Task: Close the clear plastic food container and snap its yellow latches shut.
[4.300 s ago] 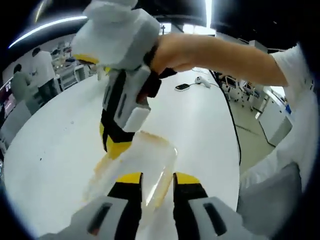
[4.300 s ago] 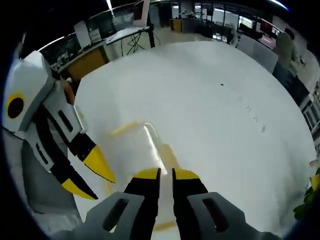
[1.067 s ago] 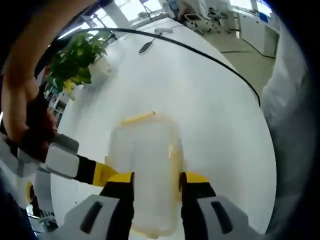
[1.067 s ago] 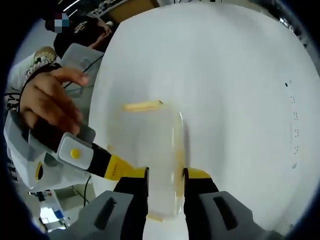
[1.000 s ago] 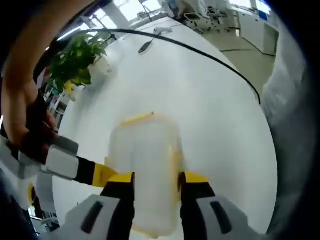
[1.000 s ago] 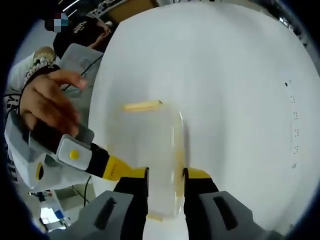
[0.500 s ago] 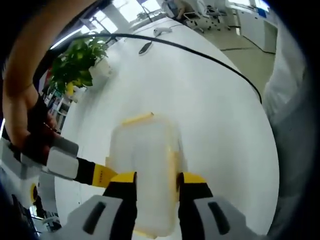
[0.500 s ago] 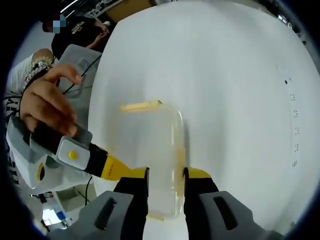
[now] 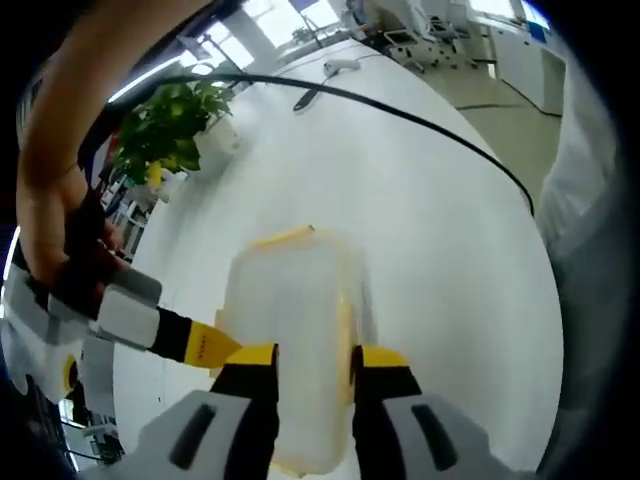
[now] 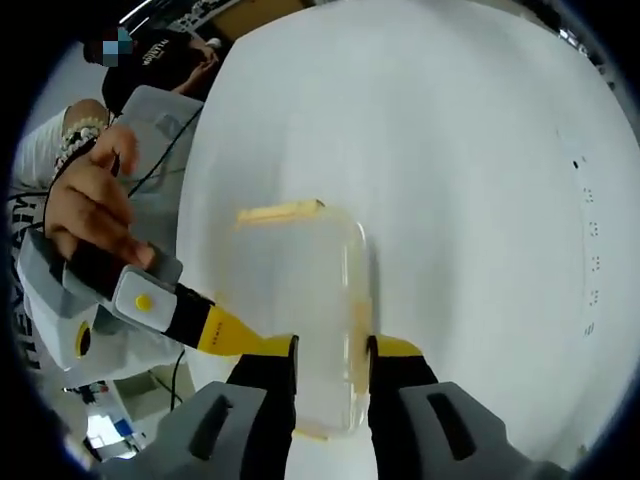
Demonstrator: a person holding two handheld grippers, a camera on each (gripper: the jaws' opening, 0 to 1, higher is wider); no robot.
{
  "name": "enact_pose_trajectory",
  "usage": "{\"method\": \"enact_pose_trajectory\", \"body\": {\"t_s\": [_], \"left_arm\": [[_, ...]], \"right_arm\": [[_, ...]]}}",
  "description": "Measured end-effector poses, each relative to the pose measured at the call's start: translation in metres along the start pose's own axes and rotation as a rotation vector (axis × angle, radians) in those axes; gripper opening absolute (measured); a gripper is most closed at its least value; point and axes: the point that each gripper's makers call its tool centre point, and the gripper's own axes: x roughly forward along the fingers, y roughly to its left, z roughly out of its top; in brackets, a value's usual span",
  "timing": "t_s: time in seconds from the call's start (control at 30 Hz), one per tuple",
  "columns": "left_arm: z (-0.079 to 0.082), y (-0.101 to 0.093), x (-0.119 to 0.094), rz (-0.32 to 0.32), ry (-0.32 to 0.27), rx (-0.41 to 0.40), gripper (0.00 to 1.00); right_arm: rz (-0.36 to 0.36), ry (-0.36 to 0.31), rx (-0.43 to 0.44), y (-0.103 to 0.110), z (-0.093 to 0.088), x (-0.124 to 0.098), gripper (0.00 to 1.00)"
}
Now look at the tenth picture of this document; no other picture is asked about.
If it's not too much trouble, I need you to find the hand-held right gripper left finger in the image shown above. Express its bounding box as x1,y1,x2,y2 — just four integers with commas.
97,333,301,480

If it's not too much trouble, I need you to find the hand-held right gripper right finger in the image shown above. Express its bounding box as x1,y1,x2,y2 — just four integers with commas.
367,334,571,480

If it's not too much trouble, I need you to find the person's left hand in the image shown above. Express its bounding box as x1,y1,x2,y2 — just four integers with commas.
43,123,157,274

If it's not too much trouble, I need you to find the clear plastic box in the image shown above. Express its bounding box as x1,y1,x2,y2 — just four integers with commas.
219,199,381,441

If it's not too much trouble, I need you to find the white bead bracelet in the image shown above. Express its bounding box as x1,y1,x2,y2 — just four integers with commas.
53,117,110,171

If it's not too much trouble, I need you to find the black laptop cable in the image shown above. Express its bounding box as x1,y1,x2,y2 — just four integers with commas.
127,107,201,196

